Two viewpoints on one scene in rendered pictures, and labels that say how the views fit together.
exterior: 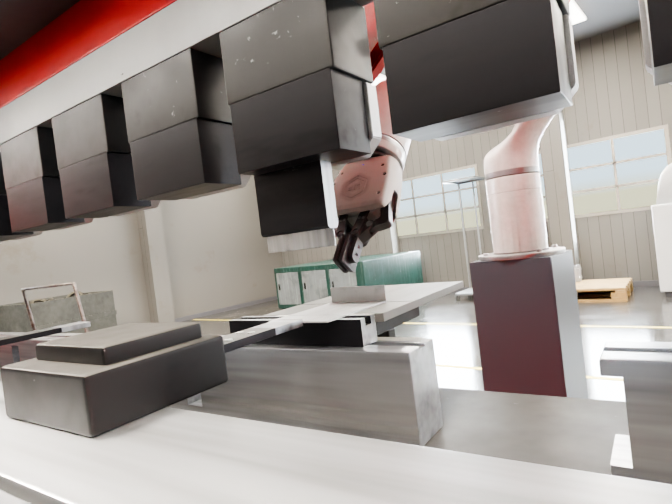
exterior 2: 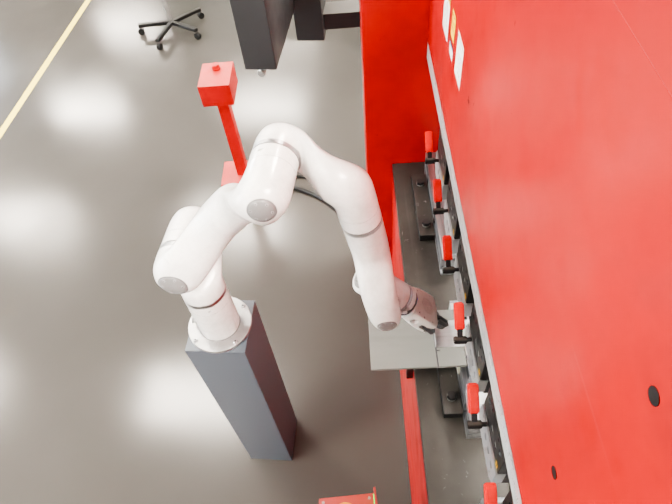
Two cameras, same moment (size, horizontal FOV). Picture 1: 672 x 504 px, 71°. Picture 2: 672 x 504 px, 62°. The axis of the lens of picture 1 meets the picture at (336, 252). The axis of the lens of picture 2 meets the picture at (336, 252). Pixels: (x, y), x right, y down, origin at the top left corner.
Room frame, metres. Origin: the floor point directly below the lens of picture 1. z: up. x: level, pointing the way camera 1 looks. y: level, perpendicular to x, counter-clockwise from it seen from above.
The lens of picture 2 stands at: (1.22, 0.52, 2.42)
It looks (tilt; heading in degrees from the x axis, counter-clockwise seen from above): 52 degrees down; 240
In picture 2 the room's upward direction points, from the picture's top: 7 degrees counter-clockwise
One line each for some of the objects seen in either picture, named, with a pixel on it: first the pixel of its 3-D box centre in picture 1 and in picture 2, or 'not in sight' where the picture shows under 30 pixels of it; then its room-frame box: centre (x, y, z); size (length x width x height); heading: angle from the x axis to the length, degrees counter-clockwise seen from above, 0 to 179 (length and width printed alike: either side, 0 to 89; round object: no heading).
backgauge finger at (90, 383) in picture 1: (196, 342); not in sight; (0.42, 0.13, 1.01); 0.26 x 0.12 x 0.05; 146
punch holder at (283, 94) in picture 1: (300, 92); (477, 276); (0.54, 0.02, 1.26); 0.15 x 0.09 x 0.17; 56
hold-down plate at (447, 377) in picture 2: not in sight; (446, 366); (0.63, 0.04, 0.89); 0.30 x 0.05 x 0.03; 56
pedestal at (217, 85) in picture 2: not in sight; (232, 133); (0.43, -1.87, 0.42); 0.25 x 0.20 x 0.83; 146
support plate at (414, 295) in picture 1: (372, 300); (415, 339); (0.68, -0.04, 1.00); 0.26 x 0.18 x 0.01; 146
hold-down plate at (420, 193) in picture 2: not in sight; (422, 206); (0.27, -0.49, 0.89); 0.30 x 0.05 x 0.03; 56
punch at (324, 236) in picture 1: (295, 209); not in sight; (0.56, 0.04, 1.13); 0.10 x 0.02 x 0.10; 56
